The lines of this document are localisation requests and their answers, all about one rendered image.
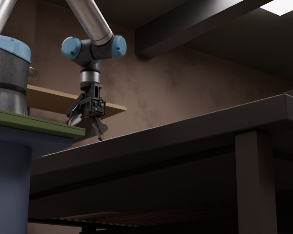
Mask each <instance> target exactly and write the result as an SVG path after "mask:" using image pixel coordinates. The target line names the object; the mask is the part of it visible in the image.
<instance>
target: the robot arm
mask: <svg viewBox="0 0 293 234"><path fill-rule="evenodd" d="M16 1H17V0H0V34H1V32H2V30H3V28H4V26H5V24H6V21H7V19H8V17H9V15H10V13H11V11H12V9H13V7H14V5H15V3H16ZM66 1H67V3H68V5H69V6H70V8H71V9H72V11H73V13H74V14H75V16H76V17H77V19H78V21H79V22H80V24H81V25H82V27H83V28H84V30H85V32H86V33H87V35H88V36H89V38H90V39H85V40H79V39H78V38H75V37H68V38H67V39H65V40H64V41H63V43H62V46H61V51H62V53H63V55H64V56H66V57H67V58H68V59H69V60H71V61H73V62H75V63H76V64H78V65H79V66H80V90H81V91H84V93H81V94H80V95H79V96H78V98H77V99H76V100H75V102H74V103H73V104H72V105H71V107H70V108H69V109H68V110H67V112H66V116H67V117H69V123H68V125H71V126H76V125H77V124H78V123H79V122H80V121H81V119H82V118H87V119H88V120H90V119H91V118H93V121H92V126H93V127H94V128H95V130H96V134H97V135H98V139H99V140H100V141H103V140H104V133H105V132H106V131H107V130H108V126H107V125H106V124H104V123H102V122H101V120H100V118H101V117H102V116H104V115H106V101H104V100H103V99H101V97H100V89H101V88H103V85H102V84H100V76H101V60H102V59H115V58H120V57H123V56H124V55H125V53H126V50H127V46H126V41H125V39H124V38H123V37H122V36H117V35H115V36H114V35H113V33H112V31H111V29H110V28H109V26H108V24H107V23H106V21H105V19H104V17H103V16H102V14H101V12H100V11H99V9H98V7H97V5H96V4H95V2H94V0H66ZM30 57H31V50H30V48H29V47H28V45H26V44H25V43H23V42H21V41H19V40H17V39H14V38H11V37H7V36H2V35H0V110H3V111H8V112H12V113H17V114H21V115H25V116H28V111H27V105H26V93H27V83H28V75H29V67H30V63H31V61H30ZM100 101H101V102H100Z"/></svg>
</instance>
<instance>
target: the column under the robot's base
mask: <svg viewBox="0 0 293 234"><path fill-rule="evenodd" d="M72 145H73V139H72V138H68V137H62V136H55V135H50V134H45V133H39V132H34V131H28V130H21V129H16V128H10V127H5V126H0V234H27V221H28V205H29V190H30V174H31V160H33V159H36V158H39V157H42V156H45V155H48V154H51V153H54V152H56V151H59V150H62V149H65V148H68V147H71V146H72Z"/></svg>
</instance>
